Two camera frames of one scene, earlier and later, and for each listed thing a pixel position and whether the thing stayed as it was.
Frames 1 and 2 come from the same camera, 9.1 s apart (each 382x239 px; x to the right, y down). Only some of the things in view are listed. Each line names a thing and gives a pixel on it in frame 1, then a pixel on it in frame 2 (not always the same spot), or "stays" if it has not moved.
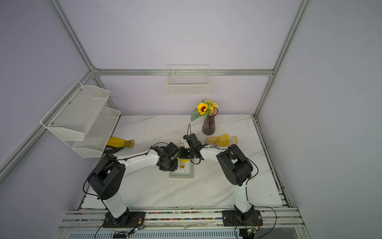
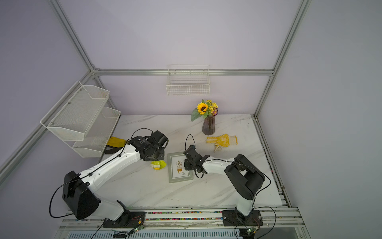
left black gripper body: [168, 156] to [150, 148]
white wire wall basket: [188, 80] stays
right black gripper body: [188, 153] to [189, 165]
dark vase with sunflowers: [207, 110] stays
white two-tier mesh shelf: [80, 119] stays
